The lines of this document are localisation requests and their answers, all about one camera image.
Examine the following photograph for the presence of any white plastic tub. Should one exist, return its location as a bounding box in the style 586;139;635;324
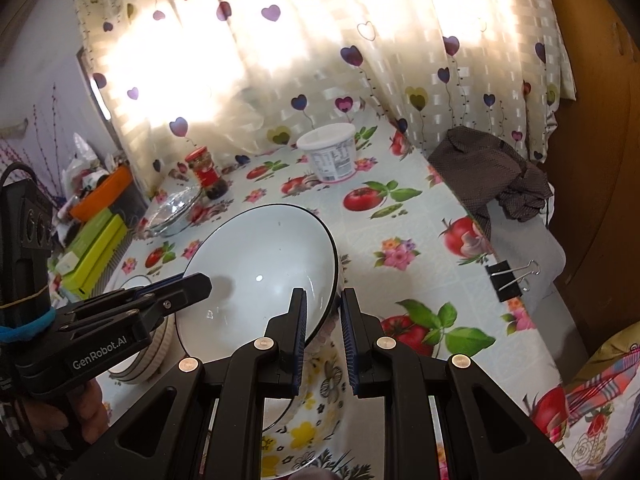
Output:
296;123;359;184

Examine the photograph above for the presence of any yellow floral bowl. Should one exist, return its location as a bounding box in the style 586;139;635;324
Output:
262;345;352;479

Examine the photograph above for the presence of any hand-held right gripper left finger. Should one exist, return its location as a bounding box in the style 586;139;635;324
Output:
60;287;308;480

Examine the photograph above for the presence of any slim lime green box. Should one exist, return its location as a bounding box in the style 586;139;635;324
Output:
62;207;115;263

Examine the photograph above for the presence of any white plastic bag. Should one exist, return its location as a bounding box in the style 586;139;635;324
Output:
61;132;128;197

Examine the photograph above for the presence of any person's left forearm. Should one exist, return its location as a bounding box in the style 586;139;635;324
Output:
0;392;68;480

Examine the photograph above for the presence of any black binder clip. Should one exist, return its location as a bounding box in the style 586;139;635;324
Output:
484;259;541;304

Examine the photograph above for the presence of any white ribbed bowl black rim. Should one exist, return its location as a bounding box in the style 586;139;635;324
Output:
107;276;177;386
182;204;344;357

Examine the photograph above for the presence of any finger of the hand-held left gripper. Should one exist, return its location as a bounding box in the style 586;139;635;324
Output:
52;291;174;337
122;272;214;313

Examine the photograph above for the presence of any brown wooden panel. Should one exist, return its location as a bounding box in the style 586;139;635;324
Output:
537;0;640;366

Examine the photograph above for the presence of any dark brown cloth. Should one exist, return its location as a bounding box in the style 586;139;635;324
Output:
428;127;554;239

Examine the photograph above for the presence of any large lime green box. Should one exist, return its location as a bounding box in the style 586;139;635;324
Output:
69;214;129;297

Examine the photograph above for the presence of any silver foil tray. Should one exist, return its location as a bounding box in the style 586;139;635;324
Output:
144;185;202;239

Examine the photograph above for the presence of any person's left hand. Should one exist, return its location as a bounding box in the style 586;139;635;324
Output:
60;377;110;448

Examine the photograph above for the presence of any vegetable print tablecloth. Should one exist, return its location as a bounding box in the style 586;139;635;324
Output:
50;120;640;480

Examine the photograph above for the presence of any red label sauce jar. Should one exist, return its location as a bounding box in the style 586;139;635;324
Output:
184;146;230;201

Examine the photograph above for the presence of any plaid cloth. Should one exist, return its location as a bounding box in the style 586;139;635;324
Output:
564;337;640;463

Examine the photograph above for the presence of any heart print curtain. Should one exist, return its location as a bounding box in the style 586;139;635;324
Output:
74;0;577;182

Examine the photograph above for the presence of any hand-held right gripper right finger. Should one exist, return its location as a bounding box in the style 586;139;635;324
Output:
340;287;583;480

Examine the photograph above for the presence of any orange plastic basin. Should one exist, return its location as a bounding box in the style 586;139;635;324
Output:
68;165;134;222

